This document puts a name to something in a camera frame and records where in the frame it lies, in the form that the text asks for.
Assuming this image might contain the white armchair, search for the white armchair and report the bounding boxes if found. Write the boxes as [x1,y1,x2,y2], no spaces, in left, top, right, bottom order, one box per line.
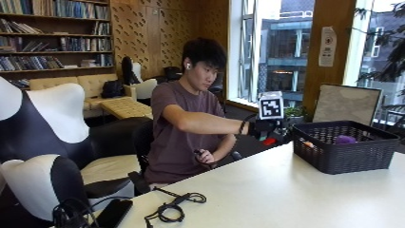
[125,62,158,100]

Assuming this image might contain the white marker cube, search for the white marker cube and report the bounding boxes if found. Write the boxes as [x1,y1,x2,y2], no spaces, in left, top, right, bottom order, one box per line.
[257,91,286,121]

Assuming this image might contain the bundle of black cables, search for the bundle of black cables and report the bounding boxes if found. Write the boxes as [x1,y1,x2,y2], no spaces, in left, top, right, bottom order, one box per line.
[50,196,133,228]

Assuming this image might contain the black smartphone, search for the black smartphone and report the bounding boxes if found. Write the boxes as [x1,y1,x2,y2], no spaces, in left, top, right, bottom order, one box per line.
[91,198,135,228]

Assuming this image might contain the black and white lounge chair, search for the black and white lounge chair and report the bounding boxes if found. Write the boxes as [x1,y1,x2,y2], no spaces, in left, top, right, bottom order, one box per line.
[0,75,154,195]
[0,153,137,228]

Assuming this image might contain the beige tufted ottoman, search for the beige tufted ottoman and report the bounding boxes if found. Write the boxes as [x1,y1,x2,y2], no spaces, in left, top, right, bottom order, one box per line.
[98,97,154,121]

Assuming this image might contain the black jacket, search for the black jacket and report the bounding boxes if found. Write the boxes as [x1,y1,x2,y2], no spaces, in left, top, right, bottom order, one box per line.
[119,56,141,86]

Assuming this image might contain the black plastic woven basket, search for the black plastic woven basket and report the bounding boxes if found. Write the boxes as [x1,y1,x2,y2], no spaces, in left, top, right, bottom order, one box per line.
[290,120,400,176]

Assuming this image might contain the black cable with loops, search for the black cable with loops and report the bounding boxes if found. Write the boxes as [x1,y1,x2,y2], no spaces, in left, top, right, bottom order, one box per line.
[142,186,209,228]

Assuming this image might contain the purple soft toy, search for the purple soft toy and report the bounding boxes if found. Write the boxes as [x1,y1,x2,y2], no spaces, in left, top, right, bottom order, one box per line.
[334,134,358,145]

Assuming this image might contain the small potted green plant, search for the small potted green plant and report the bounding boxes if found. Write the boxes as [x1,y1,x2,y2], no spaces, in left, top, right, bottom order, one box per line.
[282,105,308,124]

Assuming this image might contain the grey framed board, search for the grey framed board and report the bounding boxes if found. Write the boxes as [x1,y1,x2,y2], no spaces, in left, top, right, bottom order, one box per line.
[311,83,384,127]

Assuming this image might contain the white paper notice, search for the white paper notice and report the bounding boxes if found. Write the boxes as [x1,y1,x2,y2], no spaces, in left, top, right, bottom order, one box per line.
[316,26,339,68]

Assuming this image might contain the black wristband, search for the black wristband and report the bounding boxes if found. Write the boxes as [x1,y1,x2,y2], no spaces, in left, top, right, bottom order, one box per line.
[238,113,259,136]

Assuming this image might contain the wooden bookshelf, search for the wooden bookshelf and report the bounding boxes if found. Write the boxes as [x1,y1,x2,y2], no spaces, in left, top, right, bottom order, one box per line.
[0,0,115,90]

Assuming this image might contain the black backpack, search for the black backpack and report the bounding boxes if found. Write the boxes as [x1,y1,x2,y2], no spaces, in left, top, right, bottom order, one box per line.
[99,79,126,100]

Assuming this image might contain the the person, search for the the person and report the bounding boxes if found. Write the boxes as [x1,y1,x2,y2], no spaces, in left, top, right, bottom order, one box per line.
[142,37,292,188]

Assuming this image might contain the leafy tree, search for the leafy tree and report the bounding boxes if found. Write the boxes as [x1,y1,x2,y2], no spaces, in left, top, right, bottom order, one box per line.
[352,2,405,84]

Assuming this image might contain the black bag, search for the black bag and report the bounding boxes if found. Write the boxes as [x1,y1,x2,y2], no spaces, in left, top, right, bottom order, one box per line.
[162,66,183,82]

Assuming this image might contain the rows of books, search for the rows of books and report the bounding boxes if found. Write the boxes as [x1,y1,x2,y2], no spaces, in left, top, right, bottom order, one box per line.
[0,0,114,89]

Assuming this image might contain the beige tufted sofa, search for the beige tufted sofa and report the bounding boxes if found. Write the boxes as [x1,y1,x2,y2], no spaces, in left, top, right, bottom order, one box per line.
[27,72,139,120]

